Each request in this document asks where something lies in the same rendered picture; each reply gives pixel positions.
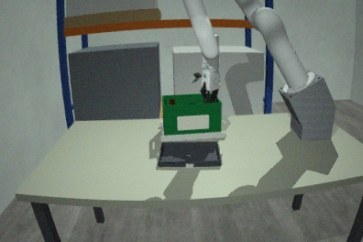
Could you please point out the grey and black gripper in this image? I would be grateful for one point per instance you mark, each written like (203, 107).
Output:
(210, 80)

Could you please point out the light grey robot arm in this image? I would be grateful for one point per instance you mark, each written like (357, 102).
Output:
(272, 29)

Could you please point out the green plastic crate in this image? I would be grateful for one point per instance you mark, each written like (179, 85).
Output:
(186, 118)

